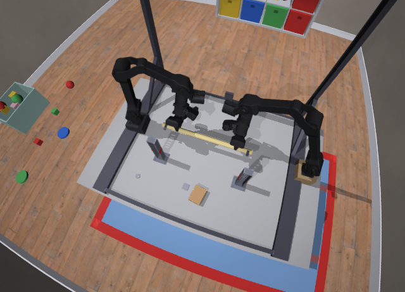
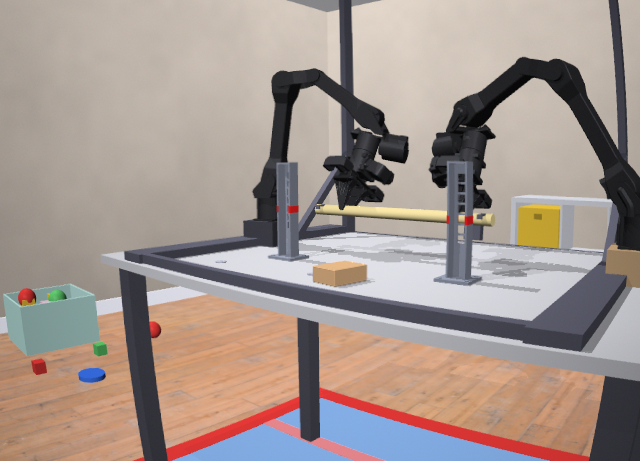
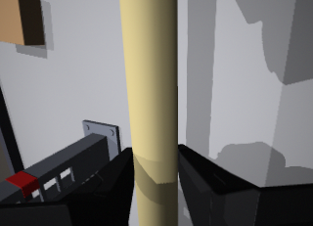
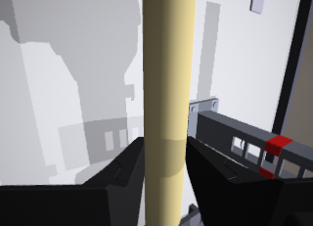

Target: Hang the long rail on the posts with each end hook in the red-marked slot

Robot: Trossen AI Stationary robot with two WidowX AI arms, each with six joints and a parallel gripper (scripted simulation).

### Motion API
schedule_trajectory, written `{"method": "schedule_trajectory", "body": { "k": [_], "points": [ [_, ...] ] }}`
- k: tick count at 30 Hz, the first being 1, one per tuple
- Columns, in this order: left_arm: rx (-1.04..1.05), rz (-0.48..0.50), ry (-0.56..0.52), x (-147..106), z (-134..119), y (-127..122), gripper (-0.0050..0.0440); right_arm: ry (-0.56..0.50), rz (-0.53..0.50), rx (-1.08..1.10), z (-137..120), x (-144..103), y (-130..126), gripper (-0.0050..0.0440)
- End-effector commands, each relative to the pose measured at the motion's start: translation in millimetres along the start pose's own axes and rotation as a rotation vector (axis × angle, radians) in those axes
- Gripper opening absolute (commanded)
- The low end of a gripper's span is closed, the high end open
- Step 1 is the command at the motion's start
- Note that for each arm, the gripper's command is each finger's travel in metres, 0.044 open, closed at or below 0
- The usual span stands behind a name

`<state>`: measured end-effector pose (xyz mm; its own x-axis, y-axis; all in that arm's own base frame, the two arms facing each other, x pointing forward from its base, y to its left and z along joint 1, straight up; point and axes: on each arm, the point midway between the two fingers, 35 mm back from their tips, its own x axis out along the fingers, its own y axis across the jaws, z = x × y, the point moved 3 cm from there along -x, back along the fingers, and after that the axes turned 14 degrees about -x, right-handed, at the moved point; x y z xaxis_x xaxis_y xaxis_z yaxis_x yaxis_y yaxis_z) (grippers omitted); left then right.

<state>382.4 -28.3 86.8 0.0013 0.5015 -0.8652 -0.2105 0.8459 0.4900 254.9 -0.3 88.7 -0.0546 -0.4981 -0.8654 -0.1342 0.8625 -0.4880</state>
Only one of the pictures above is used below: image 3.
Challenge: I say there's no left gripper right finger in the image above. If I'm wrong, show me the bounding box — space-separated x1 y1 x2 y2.
178 144 313 226

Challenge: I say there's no brown rectangular box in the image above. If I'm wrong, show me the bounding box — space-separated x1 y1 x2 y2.
0 0 45 46

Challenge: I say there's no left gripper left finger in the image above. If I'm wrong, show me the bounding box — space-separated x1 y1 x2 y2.
0 147 135 226

